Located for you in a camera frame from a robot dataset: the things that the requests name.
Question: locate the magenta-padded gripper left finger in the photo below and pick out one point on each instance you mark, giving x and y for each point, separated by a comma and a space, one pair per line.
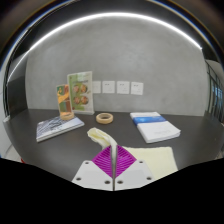
95, 175

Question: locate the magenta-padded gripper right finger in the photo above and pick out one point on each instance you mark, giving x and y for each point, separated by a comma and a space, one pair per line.
133, 175

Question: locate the cream terry towel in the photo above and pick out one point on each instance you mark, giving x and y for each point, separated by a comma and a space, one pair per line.
156, 160

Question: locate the white book with blue band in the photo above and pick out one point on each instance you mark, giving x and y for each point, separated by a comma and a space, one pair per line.
156, 128

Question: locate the beige masking tape roll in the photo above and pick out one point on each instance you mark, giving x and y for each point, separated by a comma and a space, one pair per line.
104, 118

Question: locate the grey printed magazine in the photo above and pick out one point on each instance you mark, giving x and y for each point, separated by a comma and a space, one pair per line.
56, 126

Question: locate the small sign on wooden base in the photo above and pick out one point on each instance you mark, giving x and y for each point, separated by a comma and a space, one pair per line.
64, 98

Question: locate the tall acrylic menu sign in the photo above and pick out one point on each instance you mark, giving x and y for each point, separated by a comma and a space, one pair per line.
80, 91

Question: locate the black-framed glass partition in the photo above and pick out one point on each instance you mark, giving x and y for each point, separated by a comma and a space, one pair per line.
216, 93

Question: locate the curved white ceiling light strip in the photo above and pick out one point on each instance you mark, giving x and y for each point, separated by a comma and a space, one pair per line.
110, 14

